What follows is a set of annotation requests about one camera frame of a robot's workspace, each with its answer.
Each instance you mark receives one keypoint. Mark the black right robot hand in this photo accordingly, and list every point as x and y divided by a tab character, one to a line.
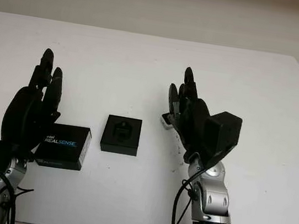
192	123

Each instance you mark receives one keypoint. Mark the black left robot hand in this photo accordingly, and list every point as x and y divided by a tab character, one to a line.
24	111

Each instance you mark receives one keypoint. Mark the small silver depth camera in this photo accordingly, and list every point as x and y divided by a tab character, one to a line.
166	121

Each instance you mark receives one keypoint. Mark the black RealSense box lid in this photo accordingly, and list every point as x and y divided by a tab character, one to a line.
64	144

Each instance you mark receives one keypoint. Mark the black box base foam insert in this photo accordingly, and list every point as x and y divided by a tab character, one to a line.
119	144

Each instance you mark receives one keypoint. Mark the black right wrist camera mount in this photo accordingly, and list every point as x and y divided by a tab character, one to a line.
222	136

